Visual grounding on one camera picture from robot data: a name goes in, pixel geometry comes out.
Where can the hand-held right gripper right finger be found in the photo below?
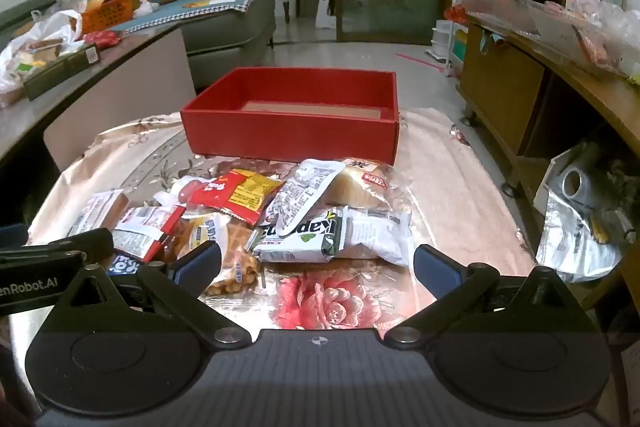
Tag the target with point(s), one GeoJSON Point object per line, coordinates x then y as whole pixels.
{"type": "Point", "coordinates": [435, 268]}

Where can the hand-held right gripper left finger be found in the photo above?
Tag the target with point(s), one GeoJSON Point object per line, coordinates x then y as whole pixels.
{"type": "Point", "coordinates": [200, 259]}

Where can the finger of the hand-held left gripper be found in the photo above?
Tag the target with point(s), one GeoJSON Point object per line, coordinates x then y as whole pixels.
{"type": "Point", "coordinates": [92, 244]}

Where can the waffle clear packet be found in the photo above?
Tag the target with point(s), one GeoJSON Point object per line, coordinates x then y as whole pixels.
{"type": "Point", "coordinates": [232, 257]}

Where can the red yellow snack packet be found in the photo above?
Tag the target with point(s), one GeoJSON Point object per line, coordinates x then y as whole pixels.
{"type": "Point", "coordinates": [235, 197]}

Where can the bread bun clear packet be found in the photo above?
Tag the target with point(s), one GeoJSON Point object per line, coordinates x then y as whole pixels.
{"type": "Point", "coordinates": [357, 189]}

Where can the red cardboard box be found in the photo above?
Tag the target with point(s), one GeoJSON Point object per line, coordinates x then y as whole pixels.
{"type": "Point", "coordinates": [290, 132]}

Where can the pink sausage packet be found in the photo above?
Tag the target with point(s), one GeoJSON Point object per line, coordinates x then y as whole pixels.
{"type": "Point", "coordinates": [185, 192]}

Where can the green white wafer packet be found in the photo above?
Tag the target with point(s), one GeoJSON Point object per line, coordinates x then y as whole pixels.
{"type": "Point", "coordinates": [300, 242]}

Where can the dark brown snack packet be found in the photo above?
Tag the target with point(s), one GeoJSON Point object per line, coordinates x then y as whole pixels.
{"type": "Point", "coordinates": [265, 168]}

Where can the white black-print snack packet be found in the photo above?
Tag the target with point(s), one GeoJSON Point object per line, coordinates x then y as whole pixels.
{"type": "Point", "coordinates": [300, 192]}

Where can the silver printed bag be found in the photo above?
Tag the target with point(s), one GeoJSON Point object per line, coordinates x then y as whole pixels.
{"type": "Point", "coordinates": [570, 242]}

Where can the white tape roll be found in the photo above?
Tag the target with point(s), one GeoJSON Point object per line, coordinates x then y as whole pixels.
{"type": "Point", "coordinates": [575, 182]}

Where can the dark green box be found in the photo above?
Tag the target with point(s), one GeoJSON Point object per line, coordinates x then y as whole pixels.
{"type": "Point", "coordinates": [55, 69]}

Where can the wooden cabinet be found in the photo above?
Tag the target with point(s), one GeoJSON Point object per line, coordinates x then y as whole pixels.
{"type": "Point", "coordinates": [500, 77]}

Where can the red snack bag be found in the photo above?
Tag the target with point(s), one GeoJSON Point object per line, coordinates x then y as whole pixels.
{"type": "Point", "coordinates": [102, 38]}

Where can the teal yellow drawer unit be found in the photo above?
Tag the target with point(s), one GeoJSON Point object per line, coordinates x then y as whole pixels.
{"type": "Point", "coordinates": [460, 49]}

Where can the white plastic storage container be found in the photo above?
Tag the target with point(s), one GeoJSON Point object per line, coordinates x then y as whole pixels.
{"type": "Point", "coordinates": [442, 39]}

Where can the orange plastic basket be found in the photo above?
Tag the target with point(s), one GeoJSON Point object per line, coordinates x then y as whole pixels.
{"type": "Point", "coordinates": [107, 12]}

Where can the grey sofa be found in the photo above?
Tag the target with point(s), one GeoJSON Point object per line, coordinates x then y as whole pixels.
{"type": "Point", "coordinates": [225, 27]}

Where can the blue sofa cover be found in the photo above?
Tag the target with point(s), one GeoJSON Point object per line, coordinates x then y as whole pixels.
{"type": "Point", "coordinates": [170, 7]}

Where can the red plastic bag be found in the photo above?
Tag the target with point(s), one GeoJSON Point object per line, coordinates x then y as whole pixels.
{"type": "Point", "coordinates": [455, 13]}

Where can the yellow white paper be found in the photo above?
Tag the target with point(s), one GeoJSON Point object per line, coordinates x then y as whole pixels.
{"type": "Point", "coordinates": [210, 2]}

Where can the clear plastic tray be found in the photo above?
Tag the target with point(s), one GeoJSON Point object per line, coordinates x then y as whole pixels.
{"type": "Point", "coordinates": [520, 14]}

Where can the clear plastic bag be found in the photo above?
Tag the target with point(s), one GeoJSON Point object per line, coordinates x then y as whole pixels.
{"type": "Point", "coordinates": [610, 32]}

